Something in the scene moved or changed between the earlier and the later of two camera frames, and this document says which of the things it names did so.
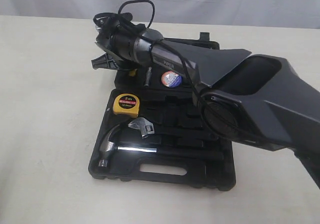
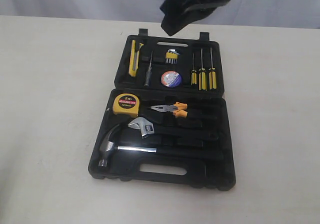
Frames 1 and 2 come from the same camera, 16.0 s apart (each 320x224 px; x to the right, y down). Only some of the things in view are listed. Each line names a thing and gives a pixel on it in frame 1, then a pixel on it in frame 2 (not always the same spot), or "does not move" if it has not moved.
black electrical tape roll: x=171 y=79 does not move
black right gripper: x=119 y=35 → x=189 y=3
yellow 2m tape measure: x=126 y=104 does not move
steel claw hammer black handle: x=108 y=146 does not move
